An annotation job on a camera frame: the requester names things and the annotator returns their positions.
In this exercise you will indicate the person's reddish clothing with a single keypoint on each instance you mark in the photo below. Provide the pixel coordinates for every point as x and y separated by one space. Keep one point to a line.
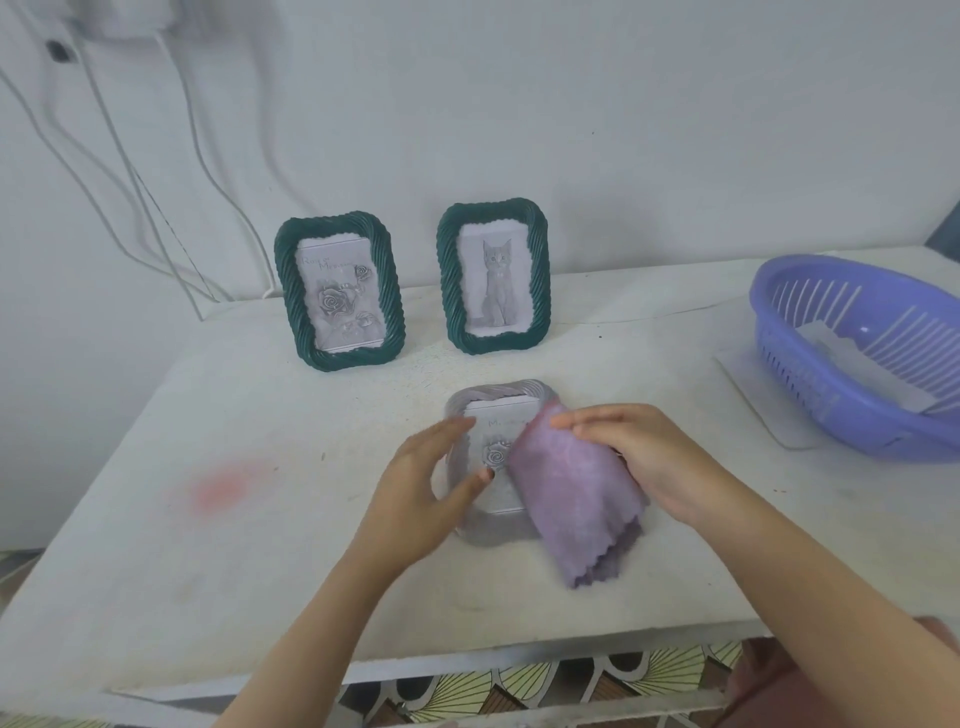
772 675

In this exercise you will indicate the purple microfiber cloth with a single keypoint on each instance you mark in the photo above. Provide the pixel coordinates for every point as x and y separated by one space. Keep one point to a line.
577 502

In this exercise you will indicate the purple plastic slotted basket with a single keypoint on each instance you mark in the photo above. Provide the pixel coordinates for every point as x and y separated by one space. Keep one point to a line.
862 360

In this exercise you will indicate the person's right thumb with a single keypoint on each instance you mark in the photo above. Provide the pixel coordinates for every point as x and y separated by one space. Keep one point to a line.
596 439

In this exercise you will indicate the green frame with cat picture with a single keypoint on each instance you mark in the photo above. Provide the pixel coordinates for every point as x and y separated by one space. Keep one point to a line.
495 277

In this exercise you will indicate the white paper sheet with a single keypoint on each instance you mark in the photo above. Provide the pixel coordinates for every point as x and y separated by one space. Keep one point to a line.
757 390

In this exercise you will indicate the person's right hand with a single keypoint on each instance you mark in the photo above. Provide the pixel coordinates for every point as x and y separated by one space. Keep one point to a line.
660 465

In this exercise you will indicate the black wall plug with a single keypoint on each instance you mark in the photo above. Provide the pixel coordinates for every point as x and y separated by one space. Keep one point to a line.
58 51

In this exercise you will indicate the green frame with rose picture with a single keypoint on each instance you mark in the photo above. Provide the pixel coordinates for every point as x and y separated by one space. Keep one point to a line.
341 296

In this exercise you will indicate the person's left forearm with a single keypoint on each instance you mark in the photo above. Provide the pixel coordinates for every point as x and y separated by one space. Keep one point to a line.
300 652

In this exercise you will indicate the dark object at table edge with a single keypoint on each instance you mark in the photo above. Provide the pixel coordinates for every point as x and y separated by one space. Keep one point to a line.
945 234

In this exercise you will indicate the person's right forearm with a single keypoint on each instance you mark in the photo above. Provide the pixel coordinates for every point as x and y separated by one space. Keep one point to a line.
817 607

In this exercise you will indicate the person's left thumb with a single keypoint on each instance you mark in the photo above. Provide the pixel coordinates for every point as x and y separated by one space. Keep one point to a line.
471 491

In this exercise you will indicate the person's left hand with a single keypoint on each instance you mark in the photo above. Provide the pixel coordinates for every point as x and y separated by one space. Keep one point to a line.
409 510

